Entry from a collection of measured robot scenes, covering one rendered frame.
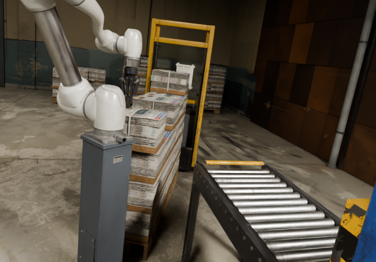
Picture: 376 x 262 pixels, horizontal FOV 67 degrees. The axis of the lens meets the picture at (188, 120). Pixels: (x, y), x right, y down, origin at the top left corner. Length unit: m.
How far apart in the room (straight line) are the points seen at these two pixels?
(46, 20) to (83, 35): 7.46
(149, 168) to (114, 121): 0.58
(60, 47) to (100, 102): 0.31
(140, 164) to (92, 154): 0.49
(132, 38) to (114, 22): 7.22
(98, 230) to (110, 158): 0.40
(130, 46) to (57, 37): 0.40
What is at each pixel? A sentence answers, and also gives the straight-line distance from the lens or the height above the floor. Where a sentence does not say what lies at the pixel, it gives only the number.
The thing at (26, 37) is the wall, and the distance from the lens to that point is 9.00.
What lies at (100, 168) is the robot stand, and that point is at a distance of 1.51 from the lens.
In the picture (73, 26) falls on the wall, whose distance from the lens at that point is 8.90.
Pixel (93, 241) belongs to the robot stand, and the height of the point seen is 0.44.
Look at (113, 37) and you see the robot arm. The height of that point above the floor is 1.52.
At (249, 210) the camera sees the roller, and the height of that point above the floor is 0.79.
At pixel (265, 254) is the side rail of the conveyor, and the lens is 1.19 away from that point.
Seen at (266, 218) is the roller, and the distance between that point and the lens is 1.44.
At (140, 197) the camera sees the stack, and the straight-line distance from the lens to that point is 2.04.
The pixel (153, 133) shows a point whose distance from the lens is 1.80.
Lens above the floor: 1.47
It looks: 13 degrees down
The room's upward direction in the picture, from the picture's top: 7 degrees clockwise
